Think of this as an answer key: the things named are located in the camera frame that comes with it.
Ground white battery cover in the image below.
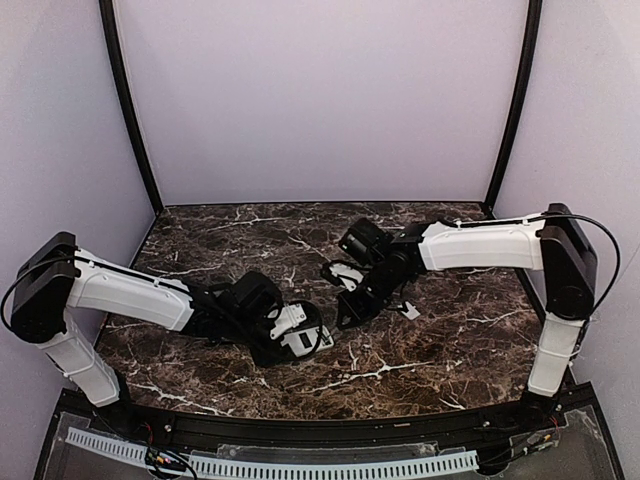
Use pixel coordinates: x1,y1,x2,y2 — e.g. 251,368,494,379
400,302,420,320

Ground white remote control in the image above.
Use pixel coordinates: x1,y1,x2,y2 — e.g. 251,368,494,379
281,327,334,358

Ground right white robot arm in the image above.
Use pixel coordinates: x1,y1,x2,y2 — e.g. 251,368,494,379
336,203,606,398

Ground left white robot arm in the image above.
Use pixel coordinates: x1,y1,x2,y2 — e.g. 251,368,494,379
1,232,305,408

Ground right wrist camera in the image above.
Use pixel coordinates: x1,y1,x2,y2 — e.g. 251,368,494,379
339,218,393,266

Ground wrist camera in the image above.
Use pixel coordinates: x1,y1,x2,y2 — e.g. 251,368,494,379
231,271,283,321
339,218,393,266

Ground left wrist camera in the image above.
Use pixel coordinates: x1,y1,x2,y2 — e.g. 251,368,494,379
231,271,283,321

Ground white slotted cable duct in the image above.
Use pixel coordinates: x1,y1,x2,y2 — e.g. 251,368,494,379
65,427,479,479

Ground black front rail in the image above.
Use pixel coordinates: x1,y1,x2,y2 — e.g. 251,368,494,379
84,394,566,454

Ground right black frame post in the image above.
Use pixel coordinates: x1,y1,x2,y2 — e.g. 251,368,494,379
482,0,543,217

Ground black frame post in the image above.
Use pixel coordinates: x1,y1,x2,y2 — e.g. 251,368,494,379
98,0,164,216
482,0,543,217

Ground left black frame post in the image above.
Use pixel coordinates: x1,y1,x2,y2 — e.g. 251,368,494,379
98,0,164,216

